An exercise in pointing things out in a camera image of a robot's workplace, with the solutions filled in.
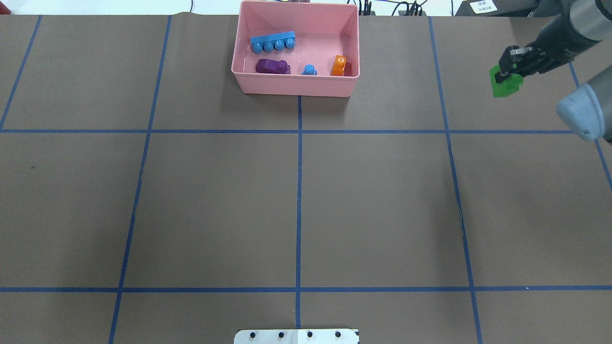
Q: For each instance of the white label card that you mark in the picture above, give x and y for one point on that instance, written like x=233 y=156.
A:
x=483 y=6

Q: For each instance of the purple toy block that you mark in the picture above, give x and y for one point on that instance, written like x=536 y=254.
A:
x=270 y=66

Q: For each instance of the pink plastic box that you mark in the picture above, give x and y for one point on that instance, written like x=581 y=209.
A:
x=322 y=32

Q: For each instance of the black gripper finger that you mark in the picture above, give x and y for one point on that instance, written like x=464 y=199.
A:
x=507 y=64

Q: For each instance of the orange toy block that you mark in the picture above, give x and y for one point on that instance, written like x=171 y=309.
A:
x=341 y=66

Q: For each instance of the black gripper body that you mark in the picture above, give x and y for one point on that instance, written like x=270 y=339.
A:
x=548 y=56

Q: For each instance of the white camera stand base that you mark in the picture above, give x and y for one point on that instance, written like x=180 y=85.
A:
x=298 y=336

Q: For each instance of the long blue four-stud block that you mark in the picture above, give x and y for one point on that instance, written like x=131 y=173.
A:
x=273 y=42

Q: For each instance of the small blue toy block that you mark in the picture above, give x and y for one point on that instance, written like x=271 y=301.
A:
x=309 y=69

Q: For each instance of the green two-stud toy block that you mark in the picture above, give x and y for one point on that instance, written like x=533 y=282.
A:
x=507 y=87

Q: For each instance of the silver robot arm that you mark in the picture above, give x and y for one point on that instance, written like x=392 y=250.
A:
x=578 y=34

